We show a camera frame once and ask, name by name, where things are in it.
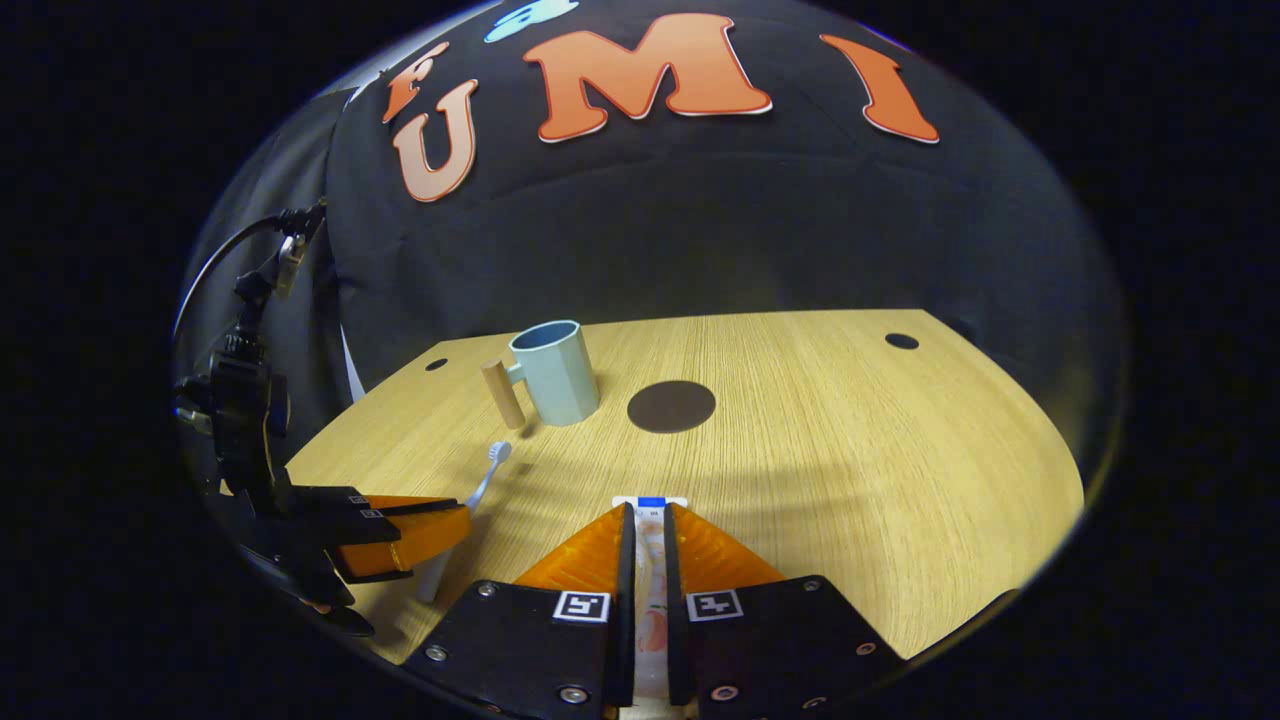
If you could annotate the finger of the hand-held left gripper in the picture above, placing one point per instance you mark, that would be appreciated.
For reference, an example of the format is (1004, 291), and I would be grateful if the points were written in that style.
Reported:
(340, 497)
(420, 540)

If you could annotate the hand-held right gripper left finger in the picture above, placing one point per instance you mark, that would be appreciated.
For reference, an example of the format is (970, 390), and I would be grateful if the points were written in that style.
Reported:
(625, 640)

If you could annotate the light blue toothbrush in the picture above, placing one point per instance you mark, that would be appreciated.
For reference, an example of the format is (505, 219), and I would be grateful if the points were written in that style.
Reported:
(490, 475)

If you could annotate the black backdrop cloth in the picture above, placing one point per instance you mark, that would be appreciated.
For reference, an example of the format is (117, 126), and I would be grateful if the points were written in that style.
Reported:
(700, 230)

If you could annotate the dark brown round coaster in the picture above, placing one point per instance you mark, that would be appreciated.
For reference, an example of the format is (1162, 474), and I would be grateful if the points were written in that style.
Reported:
(671, 407)

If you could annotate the white toothpaste tube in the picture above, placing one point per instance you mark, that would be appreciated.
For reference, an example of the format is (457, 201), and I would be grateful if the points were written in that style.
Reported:
(650, 600)

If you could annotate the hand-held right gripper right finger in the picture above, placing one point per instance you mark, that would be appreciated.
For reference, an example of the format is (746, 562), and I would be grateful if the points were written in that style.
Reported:
(673, 640)

